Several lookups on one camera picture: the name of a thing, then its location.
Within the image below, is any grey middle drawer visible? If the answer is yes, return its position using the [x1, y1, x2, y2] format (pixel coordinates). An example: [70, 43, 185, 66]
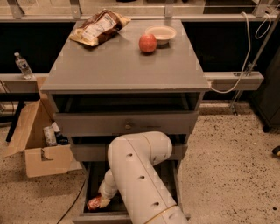
[71, 134, 189, 162]

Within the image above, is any cardboard box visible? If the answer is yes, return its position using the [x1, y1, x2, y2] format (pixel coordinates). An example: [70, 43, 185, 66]
[3, 77, 81, 178]

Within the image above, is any grey bottom drawer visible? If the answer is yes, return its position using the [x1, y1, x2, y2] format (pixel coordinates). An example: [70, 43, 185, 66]
[73, 160, 182, 224]

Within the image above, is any white bowl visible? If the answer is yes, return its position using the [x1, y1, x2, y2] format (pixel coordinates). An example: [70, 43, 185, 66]
[145, 25, 177, 45]

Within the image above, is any grey top drawer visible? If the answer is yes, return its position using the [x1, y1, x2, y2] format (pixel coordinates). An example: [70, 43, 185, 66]
[54, 112, 198, 137]

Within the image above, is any clear water bottle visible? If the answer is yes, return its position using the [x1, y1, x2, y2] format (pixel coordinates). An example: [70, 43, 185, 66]
[14, 52, 33, 80]

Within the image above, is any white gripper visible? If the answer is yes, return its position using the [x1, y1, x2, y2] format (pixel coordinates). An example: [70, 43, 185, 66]
[98, 170, 118, 208]

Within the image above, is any grey drawer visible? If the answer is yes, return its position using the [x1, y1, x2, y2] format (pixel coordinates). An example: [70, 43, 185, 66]
[71, 134, 189, 162]
[54, 112, 198, 137]
[73, 160, 182, 224]

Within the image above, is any black table leg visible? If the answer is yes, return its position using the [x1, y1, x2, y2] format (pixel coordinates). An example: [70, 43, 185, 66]
[6, 101, 25, 143]

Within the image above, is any white can in box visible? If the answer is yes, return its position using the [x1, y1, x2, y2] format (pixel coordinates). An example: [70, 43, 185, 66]
[43, 126, 57, 146]

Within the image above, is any metal stand pole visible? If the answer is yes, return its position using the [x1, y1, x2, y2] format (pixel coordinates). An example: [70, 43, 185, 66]
[229, 12, 280, 116]

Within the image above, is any grey drawer cabinet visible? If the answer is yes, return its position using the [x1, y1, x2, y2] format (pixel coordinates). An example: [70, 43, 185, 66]
[40, 18, 212, 224]

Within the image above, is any dark bottle in box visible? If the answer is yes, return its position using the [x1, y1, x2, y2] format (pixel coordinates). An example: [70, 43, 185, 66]
[52, 122, 68, 145]

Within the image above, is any brown chip bag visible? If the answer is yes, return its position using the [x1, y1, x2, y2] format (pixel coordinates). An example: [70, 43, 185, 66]
[69, 10, 131, 46]

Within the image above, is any red apple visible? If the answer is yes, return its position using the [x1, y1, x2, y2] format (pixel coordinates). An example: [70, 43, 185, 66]
[138, 34, 157, 53]

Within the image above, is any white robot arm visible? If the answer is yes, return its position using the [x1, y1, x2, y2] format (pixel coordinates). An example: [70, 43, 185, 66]
[101, 131, 187, 224]

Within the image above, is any white cable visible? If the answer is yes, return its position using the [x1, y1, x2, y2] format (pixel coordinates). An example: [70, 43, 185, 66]
[208, 11, 273, 95]

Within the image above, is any black floor cable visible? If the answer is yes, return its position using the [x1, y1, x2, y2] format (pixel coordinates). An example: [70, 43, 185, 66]
[55, 178, 88, 224]

